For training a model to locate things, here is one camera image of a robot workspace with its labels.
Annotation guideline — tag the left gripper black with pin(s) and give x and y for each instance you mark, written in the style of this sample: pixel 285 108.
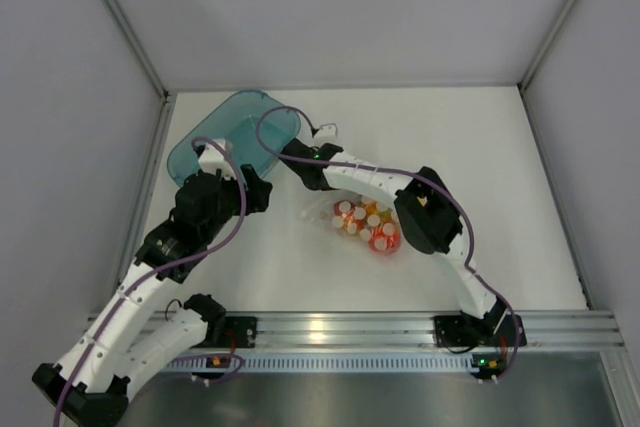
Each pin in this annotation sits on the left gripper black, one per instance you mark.
pixel 258 191

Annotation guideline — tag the clear zip top bag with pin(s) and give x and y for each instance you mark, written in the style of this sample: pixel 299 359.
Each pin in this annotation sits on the clear zip top bag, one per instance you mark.
pixel 319 211

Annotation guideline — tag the fake pineapple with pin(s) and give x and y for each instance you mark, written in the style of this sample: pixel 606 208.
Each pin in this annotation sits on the fake pineapple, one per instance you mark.
pixel 374 223

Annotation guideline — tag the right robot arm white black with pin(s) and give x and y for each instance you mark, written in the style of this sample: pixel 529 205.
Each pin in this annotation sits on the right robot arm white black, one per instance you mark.
pixel 431 221

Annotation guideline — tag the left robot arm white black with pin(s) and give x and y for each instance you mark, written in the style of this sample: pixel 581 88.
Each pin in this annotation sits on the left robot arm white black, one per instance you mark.
pixel 94 382

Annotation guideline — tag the teal plastic bin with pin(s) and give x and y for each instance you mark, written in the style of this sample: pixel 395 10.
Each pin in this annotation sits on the teal plastic bin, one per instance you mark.
pixel 250 121

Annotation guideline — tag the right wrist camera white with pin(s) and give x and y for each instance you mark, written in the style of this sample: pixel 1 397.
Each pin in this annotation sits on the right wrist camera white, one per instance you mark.
pixel 325 132

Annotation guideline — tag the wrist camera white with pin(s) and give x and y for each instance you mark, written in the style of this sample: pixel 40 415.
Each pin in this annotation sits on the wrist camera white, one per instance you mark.
pixel 214 158
pixel 325 132

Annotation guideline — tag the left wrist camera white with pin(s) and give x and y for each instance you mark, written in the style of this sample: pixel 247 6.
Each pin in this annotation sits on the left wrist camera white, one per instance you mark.
pixel 214 158

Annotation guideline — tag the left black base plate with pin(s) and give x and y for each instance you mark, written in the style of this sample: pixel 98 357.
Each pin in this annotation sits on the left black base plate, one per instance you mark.
pixel 233 332

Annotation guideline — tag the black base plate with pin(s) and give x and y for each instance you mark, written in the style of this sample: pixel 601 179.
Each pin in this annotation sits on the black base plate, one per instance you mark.
pixel 233 332
pixel 460 331

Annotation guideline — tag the white slotted cable duct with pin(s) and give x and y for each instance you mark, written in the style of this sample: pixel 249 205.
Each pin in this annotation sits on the white slotted cable duct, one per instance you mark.
pixel 256 362

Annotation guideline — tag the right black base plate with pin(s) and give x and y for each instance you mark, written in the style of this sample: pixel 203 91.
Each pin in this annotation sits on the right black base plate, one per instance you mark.
pixel 460 331

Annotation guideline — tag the left aluminium frame post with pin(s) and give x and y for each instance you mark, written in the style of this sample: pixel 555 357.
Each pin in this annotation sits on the left aluminium frame post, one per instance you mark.
pixel 133 42

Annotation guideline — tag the aluminium frame post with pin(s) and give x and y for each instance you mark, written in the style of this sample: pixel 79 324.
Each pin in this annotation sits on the aluminium frame post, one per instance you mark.
pixel 133 42
pixel 551 36

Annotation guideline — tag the aluminium mounting rail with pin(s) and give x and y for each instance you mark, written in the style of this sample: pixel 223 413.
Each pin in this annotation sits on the aluminium mounting rail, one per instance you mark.
pixel 585 330

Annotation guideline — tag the right aluminium frame post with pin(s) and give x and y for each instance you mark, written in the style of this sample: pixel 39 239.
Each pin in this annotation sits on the right aluminium frame post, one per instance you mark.
pixel 551 36

